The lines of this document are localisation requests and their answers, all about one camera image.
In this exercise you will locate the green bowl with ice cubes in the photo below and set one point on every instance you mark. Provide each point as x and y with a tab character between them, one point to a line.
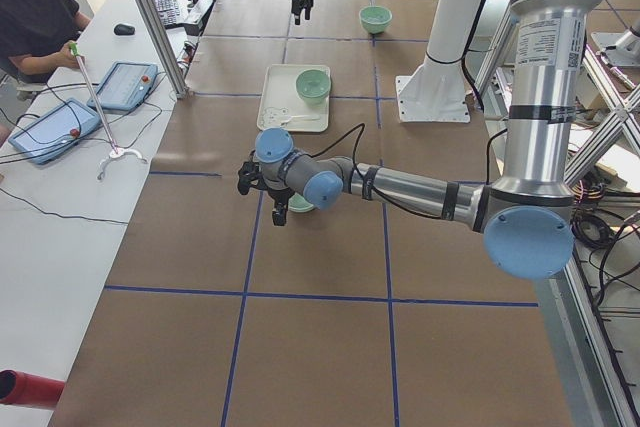
375	19

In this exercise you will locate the white plastic spoon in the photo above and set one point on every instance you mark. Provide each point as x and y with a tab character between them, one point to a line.
297	118

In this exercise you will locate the white bear tray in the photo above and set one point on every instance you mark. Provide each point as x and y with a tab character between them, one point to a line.
280	99

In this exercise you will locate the black keyboard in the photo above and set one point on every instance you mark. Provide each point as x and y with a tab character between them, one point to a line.
169	12

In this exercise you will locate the reacher grabber stick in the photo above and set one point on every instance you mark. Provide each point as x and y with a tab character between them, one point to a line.
117	152

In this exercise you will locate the black computer mouse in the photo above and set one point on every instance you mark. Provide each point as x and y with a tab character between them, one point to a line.
123	29

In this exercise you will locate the far blue teach pendant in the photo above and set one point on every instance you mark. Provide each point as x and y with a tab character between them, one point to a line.
126	85

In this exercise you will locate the blue teach pendant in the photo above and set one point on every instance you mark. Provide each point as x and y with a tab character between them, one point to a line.
50	136
126	85

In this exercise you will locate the near blue teach pendant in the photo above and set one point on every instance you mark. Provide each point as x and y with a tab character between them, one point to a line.
50	136

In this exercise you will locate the seated person black shirt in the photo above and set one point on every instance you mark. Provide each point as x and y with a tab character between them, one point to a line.
36	37

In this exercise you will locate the red cylinder object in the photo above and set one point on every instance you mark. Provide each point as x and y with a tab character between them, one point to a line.
29	390

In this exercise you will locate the white camera stand column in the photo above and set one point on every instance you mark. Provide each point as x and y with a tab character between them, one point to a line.
435	92

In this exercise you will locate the aluminium frame post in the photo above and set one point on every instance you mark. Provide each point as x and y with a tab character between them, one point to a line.
163	47

